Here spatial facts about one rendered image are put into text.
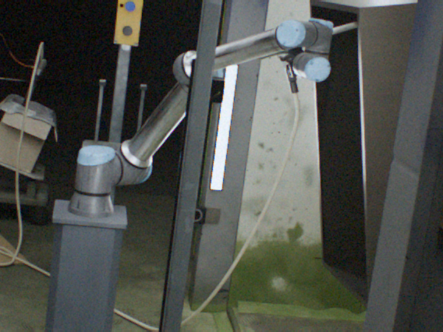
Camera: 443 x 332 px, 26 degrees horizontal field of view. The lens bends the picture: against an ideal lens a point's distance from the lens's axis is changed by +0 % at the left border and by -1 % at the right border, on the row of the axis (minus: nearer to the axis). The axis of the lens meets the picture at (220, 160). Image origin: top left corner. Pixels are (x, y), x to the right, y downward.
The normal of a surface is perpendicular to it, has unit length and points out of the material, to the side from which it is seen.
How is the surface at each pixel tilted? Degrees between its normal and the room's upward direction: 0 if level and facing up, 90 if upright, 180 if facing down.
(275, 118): 90
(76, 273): 90
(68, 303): 90
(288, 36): 88
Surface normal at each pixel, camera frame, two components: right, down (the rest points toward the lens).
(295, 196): 0.12, 0.20
